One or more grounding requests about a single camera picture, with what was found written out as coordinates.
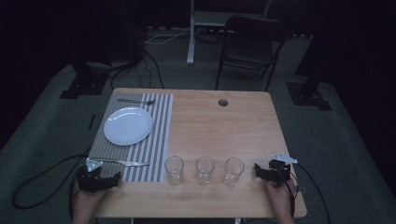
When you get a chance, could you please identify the silver table knife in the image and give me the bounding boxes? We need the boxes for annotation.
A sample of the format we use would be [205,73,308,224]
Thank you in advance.
[92,157,151,168]

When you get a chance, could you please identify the black floor cable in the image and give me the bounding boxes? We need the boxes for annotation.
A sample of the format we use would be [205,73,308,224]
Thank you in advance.
[110,49,165,91]

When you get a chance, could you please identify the white round plate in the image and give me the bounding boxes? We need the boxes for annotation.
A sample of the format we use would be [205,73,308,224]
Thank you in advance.
[103,106,154,147]

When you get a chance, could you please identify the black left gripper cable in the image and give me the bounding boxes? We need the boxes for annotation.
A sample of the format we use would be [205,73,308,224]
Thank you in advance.
[11,146,92,224]

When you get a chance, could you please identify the person's left hand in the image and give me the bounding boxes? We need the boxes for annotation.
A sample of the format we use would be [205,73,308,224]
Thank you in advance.
[72,186,107,224]

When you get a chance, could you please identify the white metal desk frame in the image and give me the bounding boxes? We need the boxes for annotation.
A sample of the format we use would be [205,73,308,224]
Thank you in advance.
[186,0,272,65]

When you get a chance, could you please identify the white floor cable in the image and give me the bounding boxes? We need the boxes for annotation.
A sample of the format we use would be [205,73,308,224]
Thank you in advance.
[145,27,191,45]

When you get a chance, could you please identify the silver fork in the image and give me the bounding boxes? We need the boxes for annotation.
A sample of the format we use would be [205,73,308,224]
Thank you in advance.
[117,98,157,106]

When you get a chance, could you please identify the clear drinking glass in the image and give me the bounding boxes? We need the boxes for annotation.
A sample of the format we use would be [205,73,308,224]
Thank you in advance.
[164,155,185,187]
[194,156,216,187]
[221,157,246,188]

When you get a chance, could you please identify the black folding chair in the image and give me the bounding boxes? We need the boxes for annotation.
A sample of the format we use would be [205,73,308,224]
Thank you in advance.
[214,14,289,92]

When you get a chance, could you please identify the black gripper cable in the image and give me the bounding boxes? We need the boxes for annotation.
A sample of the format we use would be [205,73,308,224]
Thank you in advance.
[288,162,332,224]
[11,146,92,224]

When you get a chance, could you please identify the person's right hand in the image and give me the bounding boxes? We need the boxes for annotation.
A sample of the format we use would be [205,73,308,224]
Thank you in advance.
[264,178,297,224]

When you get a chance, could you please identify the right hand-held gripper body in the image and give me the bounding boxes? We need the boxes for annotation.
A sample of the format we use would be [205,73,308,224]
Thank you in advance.
[268,152,299,189]

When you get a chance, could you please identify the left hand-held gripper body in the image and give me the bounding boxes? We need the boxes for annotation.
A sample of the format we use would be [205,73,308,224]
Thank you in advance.
[76,157,108,194]

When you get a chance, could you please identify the grey striped placemat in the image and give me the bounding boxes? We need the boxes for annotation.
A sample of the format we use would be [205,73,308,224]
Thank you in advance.
[88,91,175,184]

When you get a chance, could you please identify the black stand with base plate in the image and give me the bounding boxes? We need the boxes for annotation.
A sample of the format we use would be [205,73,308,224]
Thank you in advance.
[59,60,110,100]
[285,31,332,112]

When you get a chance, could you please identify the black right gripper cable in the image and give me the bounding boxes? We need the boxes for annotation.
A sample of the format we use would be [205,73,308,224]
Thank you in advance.
[288,162,332,224]

